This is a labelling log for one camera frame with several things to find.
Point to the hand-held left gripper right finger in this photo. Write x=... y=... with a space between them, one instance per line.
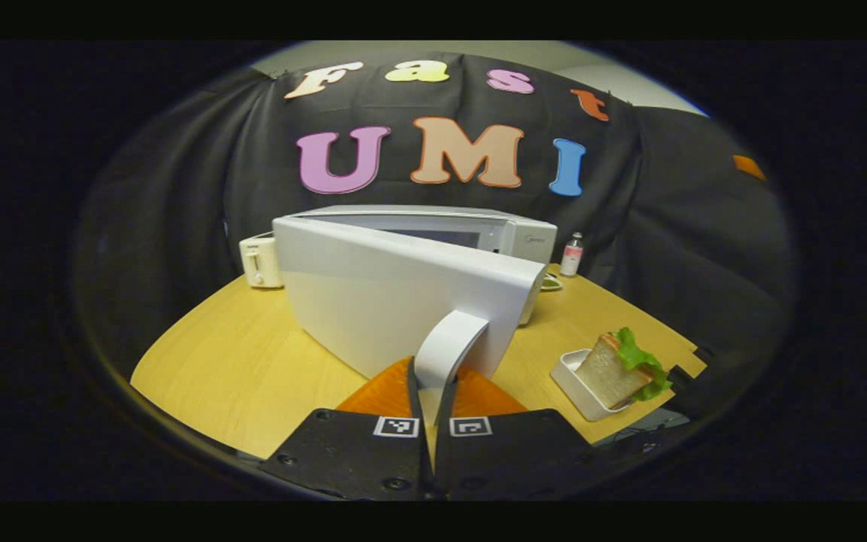
x=516 y=455

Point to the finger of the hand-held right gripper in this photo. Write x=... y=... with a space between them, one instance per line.
x=678 y=379

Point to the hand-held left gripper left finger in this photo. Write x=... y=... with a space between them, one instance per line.
x=351 y=459

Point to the lettuce sandwich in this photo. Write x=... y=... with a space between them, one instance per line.
x=610 y=373

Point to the white microwave oven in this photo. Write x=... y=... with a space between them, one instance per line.
x=373 y=293

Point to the white rectangular tray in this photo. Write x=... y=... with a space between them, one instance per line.
x=573 y=380

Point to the white divided snack dish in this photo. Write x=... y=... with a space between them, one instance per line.
x=551 y=283

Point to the small pink label bottle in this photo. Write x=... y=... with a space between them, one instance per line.
x=571 y=256

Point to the white toaster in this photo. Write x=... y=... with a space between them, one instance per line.
x=260 y=260

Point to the small orange patch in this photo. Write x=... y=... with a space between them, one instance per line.
x=749 y=167

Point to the black table edge bracket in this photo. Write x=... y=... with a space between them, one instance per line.
x=703 y=354

